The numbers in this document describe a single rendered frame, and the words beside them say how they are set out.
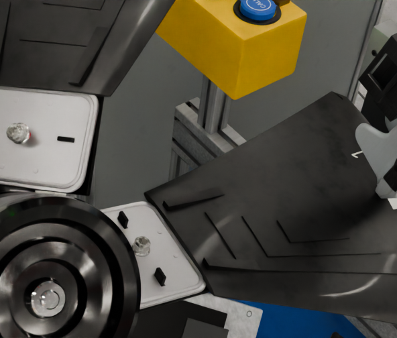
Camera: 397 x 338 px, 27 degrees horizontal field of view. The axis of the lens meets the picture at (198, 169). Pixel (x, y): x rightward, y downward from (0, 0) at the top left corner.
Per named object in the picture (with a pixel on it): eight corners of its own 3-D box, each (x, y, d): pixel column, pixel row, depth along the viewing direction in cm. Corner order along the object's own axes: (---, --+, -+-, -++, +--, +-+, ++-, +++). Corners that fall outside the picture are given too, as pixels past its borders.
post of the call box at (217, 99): (196, 123, 113) (206, 49, 104) (213, 115, 115) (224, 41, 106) (210, 135, 112) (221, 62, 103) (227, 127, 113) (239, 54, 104)
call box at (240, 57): (151, 40, 107) (156, -32, 99) (212, 16, 112) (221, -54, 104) (232, 111, 99) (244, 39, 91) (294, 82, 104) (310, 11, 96)
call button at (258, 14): (232, 11, 96) (234, -2, 95) (257, 1, 98) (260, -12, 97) (255, 29, 94) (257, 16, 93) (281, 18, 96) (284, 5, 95)
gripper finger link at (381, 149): (347, 149, 70) (400, 86, 63) (391, 205, 69) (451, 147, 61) (320, 163, 69) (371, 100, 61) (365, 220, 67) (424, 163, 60)
